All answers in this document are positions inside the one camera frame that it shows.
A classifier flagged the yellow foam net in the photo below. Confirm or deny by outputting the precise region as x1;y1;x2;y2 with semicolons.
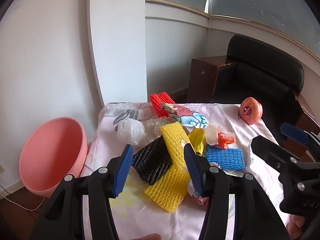
144;165;192;213

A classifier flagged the red foam net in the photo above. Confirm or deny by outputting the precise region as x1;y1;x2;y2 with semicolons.
149;92;175;118

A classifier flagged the pink snack wrapper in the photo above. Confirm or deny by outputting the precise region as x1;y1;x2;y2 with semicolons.
187;180;209;207

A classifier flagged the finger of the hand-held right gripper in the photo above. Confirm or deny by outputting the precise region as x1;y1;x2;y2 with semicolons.
280;122;320;162
251;135;300;174

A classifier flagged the black leather chair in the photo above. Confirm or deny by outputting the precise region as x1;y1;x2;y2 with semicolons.
210;34;304;130

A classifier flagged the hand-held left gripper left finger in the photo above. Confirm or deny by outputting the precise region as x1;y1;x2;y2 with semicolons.
30;144;134;240

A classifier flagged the pink apple with sticker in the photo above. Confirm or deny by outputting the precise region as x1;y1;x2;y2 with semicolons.
237;97;263;125

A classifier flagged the pink floral cloth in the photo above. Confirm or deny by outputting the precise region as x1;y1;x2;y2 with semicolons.
81;102;295;240

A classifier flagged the yellow plastic bag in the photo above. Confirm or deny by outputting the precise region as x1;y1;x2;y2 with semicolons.
187;129;207;157

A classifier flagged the blue foam net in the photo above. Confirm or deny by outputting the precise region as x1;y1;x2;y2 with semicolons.
206;146;246;171

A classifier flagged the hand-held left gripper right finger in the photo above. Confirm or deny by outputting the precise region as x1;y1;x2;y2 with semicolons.
184;145;287;240

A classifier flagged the brown wooden cabinet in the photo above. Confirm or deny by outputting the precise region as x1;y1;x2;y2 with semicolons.
187;56;238;103

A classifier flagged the translucent white wrapper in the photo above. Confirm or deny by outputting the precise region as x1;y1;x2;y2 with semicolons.
204;124;227;145

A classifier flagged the cartoon printed wrapper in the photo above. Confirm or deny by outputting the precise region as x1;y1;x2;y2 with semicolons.
160;103;209;128

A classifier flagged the orange plastic wrapper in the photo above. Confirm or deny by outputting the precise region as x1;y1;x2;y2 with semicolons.
217;131;237;148

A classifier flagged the brown wooden desk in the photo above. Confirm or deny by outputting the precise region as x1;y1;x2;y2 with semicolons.
294;91;320;160

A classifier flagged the person's right hand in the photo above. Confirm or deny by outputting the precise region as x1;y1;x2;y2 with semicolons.
286;215;310;240

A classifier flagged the white plastic bag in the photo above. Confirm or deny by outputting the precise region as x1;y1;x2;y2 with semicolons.
117;119;146;146

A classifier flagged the pink plastic bucket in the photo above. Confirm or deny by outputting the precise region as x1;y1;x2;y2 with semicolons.
19;117;88;197

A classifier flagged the black foam net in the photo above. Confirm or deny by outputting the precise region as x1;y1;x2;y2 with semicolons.
132;136;175;186

